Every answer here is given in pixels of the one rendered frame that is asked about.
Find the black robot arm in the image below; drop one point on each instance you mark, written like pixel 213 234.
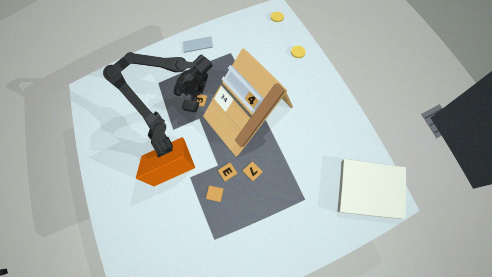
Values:
pixel 160 142

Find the white paper ticket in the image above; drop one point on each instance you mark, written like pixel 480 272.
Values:
pixel 223 99

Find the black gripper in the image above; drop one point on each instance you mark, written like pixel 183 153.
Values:
pixel 192 105

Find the yellow round disc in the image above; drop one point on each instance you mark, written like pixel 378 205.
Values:
pixel 277 16
pixel 298 52

